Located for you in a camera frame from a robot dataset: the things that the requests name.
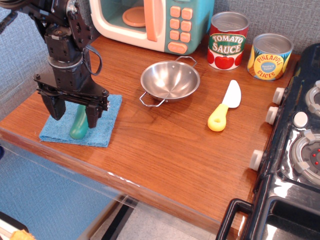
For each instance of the teal toy microwave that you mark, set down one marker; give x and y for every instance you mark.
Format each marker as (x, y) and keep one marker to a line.
(171, 26)

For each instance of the grey stove knob upper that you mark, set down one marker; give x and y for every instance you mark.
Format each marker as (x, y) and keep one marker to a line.
(278, 95)

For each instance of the pineapple slices can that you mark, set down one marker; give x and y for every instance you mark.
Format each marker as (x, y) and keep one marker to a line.
(269, 56)

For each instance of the toy knife with yellow handle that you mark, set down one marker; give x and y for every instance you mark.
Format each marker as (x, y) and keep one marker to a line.
(217, 121)

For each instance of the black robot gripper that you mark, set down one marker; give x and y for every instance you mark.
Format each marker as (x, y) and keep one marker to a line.
(71, 81)

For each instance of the grey stove knob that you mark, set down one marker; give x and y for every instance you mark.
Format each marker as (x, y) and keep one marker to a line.
(271, 115)
(278, 95)
(256, 159)

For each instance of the blue folded rag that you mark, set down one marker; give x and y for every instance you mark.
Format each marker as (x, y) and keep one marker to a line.
(58, 131)

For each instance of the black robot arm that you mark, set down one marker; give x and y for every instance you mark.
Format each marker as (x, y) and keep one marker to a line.
(68, 38)

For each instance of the black toy stove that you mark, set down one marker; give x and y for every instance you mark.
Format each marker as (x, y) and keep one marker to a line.
(286, 194)

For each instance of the white round stove button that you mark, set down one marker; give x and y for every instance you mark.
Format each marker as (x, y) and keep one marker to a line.
(300, 119)

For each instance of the black oven door handle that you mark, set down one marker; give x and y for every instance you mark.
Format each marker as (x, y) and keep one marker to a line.
(236, 205)

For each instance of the grey stove knob lower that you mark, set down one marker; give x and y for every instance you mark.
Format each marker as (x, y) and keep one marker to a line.
(256, 159)

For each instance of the tomato sauce can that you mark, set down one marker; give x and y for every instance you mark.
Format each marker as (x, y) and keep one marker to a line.
(227, 39)

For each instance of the grey stove knob middle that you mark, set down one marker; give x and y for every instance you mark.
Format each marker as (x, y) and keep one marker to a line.
(271, 115)

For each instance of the small steel bowl with handles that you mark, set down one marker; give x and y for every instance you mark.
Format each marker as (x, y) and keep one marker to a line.
(169, 81)

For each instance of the orange fuzzy object at corner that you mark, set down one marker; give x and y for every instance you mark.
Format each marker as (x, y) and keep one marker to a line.
(20, 235)

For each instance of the orange microwave turntable plate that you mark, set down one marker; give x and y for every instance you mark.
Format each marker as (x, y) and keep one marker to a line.
(134, 17)

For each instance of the green toy cucumber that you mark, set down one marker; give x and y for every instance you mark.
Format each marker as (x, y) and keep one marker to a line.
(80, 125)

